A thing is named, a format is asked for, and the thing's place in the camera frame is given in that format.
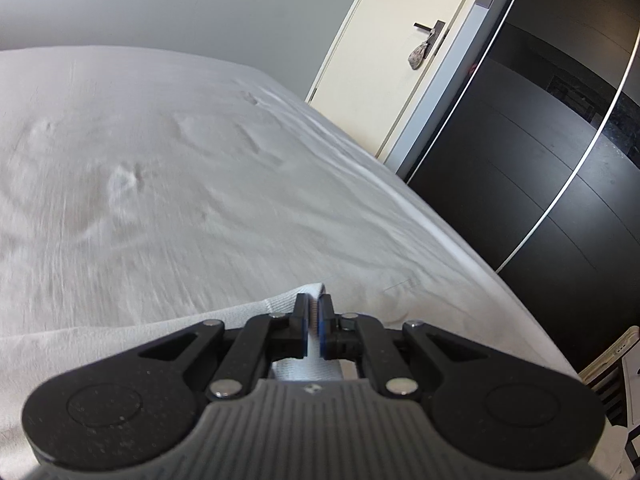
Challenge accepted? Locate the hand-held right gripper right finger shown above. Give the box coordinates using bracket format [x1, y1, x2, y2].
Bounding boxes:
[319, 295, 489, 399]

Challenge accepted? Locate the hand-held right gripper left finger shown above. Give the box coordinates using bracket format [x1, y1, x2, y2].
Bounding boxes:
[135, 293, 310, 400]

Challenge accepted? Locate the white garment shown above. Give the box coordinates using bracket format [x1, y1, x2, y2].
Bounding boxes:
[0, 282, 347, 467]

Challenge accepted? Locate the bed with white sheet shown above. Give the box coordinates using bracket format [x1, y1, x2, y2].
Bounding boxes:
[0, 46, 583, 383]

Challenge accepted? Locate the black wardrobe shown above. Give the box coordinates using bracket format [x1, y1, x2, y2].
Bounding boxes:
[405, 0, 640, 376]

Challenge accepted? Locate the grey patterned pouch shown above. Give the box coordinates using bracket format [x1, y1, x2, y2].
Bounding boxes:
[407, 40, 429, 70]

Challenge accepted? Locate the cream door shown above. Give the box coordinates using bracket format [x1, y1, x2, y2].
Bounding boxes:
[305, 0, 501, 166]

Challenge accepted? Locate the white slatted basket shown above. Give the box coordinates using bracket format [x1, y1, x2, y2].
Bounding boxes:
[577, 325, 640, 480]

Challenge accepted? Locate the black door handle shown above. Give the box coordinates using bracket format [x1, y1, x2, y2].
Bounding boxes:
[413, 20, 447, 56]

